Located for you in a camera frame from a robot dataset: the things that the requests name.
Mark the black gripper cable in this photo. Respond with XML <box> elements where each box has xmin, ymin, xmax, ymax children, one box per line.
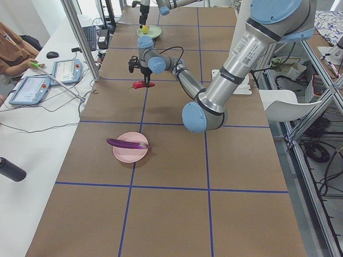
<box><xmin>158</xmin><ymin>46</ymin><xmax>185</xmax><ymax>70</ymax></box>

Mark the yellow pink peach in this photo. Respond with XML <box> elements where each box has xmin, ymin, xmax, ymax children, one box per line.
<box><xmin>140</xmin><ymin>25</ymin><xmax>150</xmax><ymax>34</ymax></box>

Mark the pink plate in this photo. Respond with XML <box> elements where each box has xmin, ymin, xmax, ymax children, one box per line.
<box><xmin>113</xmin><ymin>132</ymin><xmax>148</xmax><ymax>163</ymax></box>

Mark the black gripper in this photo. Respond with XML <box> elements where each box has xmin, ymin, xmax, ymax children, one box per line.
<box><xmin>131</xmin><ymin>0</ymin><xmax>150</xmax><ymax>28</ymax></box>
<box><xmin>128</xmin><ymin>56</ymin><xmax>152</xmax><ymax>87</ymax></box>

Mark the near blue teach pendant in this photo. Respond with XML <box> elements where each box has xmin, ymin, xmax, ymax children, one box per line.
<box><xmin>9</xmin><ymin>76</ymin><xmax>50</xmax><ymax>105</ymax></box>

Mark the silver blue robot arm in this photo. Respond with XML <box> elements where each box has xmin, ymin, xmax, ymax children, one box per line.
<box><xmin>129</xmin><ymin>0</ymin><xmax>317</xmax><ymax>133</ymax></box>
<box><xmin>131</xmin><ymin>0</ymin><xmax>197</xmax><ymax>29</ymax></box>

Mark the person's hand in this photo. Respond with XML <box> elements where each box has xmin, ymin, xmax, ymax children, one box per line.
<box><xmin>25</xmin><ymin>58</ymin><xmax>45</xmax><ymax>69</ymax></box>

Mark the black keyboard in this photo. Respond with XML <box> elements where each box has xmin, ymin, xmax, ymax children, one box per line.
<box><xmin>82</xmin><ymin>26</ymin><xmax>97</xmax><ymax>51</ymax></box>

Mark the black computer mouse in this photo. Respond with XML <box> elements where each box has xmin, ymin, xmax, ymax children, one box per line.
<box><xmin>46</xmin><ymin>51</ymin><xmax>59</xmax><ymax>59</ymax></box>

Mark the far blue teach pendant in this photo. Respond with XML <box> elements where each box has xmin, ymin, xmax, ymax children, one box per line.
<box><xmin>51</xmin><ymin>58</ymin><xmax>83</xmax><ymax>85</ymax></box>

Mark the purple eggplant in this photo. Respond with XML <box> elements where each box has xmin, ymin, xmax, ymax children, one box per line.
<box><xmin>106</xmin><ymin>138</ymin><xmax>152</xmax><ymax>149</ymax></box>

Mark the black water bottle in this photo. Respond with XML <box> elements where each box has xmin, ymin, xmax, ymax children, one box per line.
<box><xmin>1</xmin><ymin>157</ymin><xmax>27</xmax><ymax>182</ymax></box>

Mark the blue teach pendant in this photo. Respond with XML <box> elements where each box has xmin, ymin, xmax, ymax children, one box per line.
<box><xmin>9</xmin><ymin>76</ymin><xmax>50</xmax><ymax>105</ymax></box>
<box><xmin>51</xmin><ymin>58</ymin><xmax>83</xmax><ymax>85</ymax></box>

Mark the aluminium frame post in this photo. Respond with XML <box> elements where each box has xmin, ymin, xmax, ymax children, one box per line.
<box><xmin>61</xmin><ymin>0</ymin><xmax>100</xmax><ymax>82</ymax></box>

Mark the white chair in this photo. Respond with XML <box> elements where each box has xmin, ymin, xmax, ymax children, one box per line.
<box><xmin>259</xmin><ymin>89</ymin><xmax>322</xmax><ymax>122</ymax></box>

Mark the green plate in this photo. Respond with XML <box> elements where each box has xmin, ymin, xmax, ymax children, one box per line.
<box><xmin>137</xmin><ymin>25</ymin><xmax>162</xmax><ymax>39</ymax></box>

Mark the red chili pepper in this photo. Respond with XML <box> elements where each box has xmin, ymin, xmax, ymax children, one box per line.
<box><xmin>128</xmin><ymin>81</ymin><xmax>155</xmax><ymax>90</ymax></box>

